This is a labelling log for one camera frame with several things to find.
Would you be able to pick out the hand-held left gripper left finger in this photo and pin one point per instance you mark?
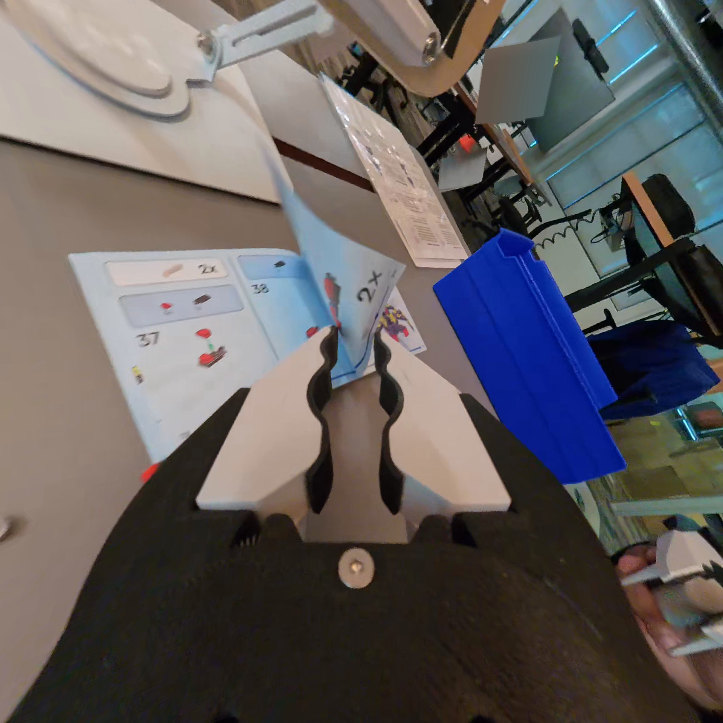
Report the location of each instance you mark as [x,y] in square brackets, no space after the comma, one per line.
[265,446]

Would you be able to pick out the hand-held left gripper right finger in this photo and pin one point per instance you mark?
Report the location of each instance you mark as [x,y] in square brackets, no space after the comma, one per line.
[440,452]

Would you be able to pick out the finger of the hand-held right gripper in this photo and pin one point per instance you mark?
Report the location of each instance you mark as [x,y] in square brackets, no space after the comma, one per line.
[689,553]
[700,644]

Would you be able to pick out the light blue instruction booklet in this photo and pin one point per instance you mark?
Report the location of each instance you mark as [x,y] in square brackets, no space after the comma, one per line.
[181,367]

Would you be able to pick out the person's right hand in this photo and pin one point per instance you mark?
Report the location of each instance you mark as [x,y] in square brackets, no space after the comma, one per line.
[700,678]

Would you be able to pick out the blue plastic bin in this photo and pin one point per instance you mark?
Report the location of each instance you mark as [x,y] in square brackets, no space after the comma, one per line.
[525,361]

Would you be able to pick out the blue jacket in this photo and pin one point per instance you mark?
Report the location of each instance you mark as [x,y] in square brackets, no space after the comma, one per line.
[649,367]

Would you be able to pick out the laminated paper sheet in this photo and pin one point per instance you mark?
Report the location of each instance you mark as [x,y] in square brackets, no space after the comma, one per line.
[406,181]

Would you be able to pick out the grey monitor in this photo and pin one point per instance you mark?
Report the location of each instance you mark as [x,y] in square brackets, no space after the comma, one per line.
[565,84]

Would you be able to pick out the white desk stand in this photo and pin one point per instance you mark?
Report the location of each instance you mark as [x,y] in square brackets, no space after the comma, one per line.
[113,84]

